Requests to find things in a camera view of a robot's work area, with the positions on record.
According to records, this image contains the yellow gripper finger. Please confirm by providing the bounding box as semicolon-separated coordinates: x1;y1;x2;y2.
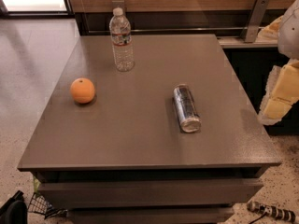
258;61;299;125
258;16;282;39

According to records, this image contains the silver redbull can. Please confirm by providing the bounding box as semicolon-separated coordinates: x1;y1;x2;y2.
173;84;201;133

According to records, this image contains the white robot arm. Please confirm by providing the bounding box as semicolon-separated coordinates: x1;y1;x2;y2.
258;0;299;125

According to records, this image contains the grey drawer cabinet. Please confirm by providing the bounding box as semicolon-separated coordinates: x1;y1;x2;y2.
19;35;280;224

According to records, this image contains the black white power strip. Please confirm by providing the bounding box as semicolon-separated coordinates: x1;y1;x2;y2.
247;201;299;224

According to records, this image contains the clear plastic water bottle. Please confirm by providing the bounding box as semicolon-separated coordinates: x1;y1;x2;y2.
109;7;135;72

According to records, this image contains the orange fruit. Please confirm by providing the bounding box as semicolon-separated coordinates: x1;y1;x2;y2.
70;78;95;104

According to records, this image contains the black bag on floor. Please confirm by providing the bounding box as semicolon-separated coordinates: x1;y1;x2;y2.
0;190;28;224

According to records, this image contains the metal wall bracket right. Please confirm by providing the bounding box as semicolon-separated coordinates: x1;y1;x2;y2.
241;0;270;43

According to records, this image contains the metal wall bracket behind bottle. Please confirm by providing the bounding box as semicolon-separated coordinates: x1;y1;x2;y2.
112;0;126;12

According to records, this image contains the black wire basket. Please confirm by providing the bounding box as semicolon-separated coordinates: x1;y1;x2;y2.
28;192;67;219

